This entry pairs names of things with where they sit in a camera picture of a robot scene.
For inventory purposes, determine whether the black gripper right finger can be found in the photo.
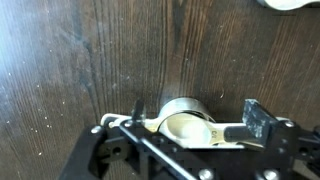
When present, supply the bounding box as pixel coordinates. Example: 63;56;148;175
223;98;320;180

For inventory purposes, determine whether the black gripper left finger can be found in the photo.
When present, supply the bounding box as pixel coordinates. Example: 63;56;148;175
58;99;201;180

